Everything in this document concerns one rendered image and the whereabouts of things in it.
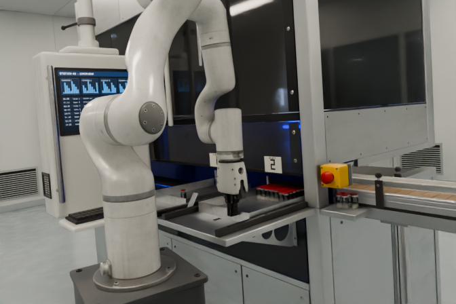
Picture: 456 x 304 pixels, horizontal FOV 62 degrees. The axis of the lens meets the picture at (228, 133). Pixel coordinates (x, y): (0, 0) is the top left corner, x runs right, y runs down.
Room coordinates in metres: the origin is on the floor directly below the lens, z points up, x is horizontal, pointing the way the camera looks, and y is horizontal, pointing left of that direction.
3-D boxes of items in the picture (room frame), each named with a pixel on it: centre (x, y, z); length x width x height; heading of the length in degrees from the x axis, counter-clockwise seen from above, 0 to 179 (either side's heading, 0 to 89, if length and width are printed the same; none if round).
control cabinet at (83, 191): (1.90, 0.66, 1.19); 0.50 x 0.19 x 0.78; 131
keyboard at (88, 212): (1.73, 0.54, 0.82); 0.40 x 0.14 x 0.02; 130
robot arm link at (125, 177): (0.90, 0.27, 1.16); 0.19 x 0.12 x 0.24; 51
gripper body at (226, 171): (1.18, 0.00, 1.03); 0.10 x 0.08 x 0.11; 41
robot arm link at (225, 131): (1.18, 0.00, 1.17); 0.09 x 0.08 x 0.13; 51
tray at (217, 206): (1.35, -0.09, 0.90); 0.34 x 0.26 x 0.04; 131
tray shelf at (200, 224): (1.43, 0.07, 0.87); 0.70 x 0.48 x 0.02; 41
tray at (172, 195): (1.61, 0.13, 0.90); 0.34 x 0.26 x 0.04; 131
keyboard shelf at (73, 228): (1.75, 0.56, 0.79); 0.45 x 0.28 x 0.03; 130
